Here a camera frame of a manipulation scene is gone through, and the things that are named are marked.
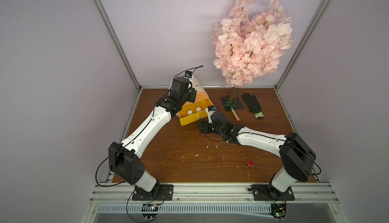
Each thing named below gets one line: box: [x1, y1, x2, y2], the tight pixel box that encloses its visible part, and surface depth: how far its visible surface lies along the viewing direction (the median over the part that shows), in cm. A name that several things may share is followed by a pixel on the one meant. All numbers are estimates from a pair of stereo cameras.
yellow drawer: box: [177, 98, 215, 126], surface depth 89 cm
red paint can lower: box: [246, 159, 254, 167], surface depth 81 cm
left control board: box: [140, 203, 160, 221], surface depth 72 cm
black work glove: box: [241, 92, 264, 120], surface depth 109 cm
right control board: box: [269, 200, 288, 221], surface depth 71 cm
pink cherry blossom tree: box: [212, 0, 296, 88], surface depth 66 cm
